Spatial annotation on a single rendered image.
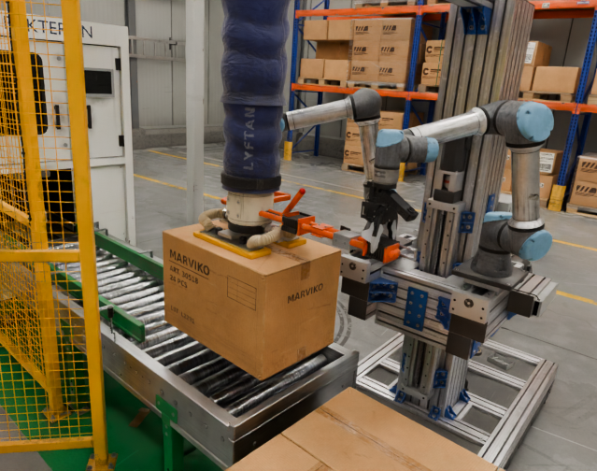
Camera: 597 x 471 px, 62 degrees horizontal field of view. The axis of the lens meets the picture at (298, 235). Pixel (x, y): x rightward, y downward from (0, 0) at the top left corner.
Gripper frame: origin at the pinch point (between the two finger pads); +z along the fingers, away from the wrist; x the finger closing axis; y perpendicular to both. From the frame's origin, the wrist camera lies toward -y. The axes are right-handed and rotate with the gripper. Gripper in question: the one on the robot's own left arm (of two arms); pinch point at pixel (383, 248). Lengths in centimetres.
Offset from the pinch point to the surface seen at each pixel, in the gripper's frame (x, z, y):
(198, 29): -159, -85, 309
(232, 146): 10, -24, 60
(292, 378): -6, 68, 39
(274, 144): -1, -25, 50
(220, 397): 24, 67, 48
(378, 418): -11, 67, 0
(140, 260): -19, 60, 176
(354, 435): 4, 67, 1
